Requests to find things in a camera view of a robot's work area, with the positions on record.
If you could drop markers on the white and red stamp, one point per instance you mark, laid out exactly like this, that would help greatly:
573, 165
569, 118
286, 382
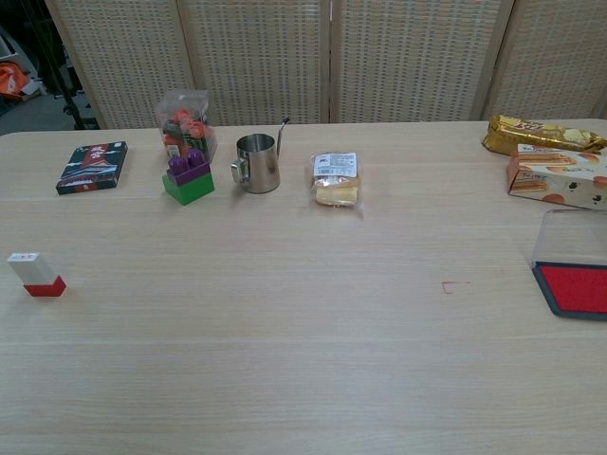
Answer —
36, 275

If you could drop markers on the bread in clear wrapper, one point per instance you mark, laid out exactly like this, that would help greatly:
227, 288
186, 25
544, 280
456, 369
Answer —
334, 180

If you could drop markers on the stainless steel spouted pitcher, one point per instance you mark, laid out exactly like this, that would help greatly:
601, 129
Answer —
258, 163

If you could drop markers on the green and purple toy block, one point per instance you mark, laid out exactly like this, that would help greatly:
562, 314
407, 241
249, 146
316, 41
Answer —
189, 185

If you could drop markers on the clear box with orange toys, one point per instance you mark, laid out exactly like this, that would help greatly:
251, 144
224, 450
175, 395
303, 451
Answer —
187, 123

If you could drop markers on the wicker folding screen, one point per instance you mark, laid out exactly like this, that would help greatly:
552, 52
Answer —
284, 57

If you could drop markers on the dark printed palace card box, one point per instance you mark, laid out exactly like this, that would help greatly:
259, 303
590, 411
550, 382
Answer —
92, 167

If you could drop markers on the black tripod stand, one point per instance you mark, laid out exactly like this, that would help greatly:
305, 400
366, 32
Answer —
78, 114

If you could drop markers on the gold foil snack package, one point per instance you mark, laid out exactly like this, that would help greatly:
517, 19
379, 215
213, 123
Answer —
540, 135

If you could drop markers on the orange biscuit box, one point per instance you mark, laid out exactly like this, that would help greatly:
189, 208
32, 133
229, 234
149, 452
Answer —
555, 177

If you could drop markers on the red ink pad clear lid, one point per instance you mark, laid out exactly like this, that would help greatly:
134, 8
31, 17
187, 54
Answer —
576, 286

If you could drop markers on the orange bag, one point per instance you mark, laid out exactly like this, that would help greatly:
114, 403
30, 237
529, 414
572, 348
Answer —
12, 78

